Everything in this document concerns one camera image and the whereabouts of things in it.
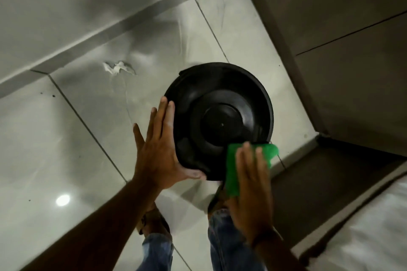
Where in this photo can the person's right hand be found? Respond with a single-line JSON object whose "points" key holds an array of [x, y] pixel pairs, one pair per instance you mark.
{"points": [[252, 197]]}

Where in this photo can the person's left hand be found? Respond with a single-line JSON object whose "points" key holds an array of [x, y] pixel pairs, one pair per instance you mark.
{"points": [[157, 159]]}

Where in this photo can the person's left little finger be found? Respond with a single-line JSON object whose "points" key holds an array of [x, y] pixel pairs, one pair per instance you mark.
{"points": [[139, 139]]}

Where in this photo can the person's left thumb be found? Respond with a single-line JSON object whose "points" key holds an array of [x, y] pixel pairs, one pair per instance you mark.
{"points": [[194, 175]]}

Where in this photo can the person's right fingers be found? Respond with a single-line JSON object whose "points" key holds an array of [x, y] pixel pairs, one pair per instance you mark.
{"points": [[251, 161]]}

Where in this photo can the person's left middle finger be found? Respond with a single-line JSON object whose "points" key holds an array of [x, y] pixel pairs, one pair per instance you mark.
{"points": [[162, 118]]}

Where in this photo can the green cleaning cloth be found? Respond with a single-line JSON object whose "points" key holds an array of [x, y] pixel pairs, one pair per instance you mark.
{"points": [[233, 169]]}

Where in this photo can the black round plastic basin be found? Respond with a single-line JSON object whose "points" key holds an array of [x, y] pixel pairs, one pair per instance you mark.
{"points": [[219, 115]]}

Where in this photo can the person's right forearm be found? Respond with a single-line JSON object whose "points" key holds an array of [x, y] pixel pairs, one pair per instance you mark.
{"points": [[276, 255]]}

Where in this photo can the person's left forearm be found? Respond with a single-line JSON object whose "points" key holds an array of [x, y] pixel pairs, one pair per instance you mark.
{"points": [[95, 229]]}

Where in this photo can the dark sandal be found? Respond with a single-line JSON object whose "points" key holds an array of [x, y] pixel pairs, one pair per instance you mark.
{"points": [[154, 218], [217, 199]]}

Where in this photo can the crumpled white paper scrap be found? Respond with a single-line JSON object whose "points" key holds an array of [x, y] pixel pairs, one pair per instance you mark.
{"points": [[118, 68]]}

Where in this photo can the blue jeans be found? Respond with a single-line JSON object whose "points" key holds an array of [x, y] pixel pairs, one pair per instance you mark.
{"points": [[229, 245]]}

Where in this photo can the grey wardrobe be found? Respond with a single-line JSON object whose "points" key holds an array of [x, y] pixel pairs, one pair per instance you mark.
{"points": [[343, 42]]}

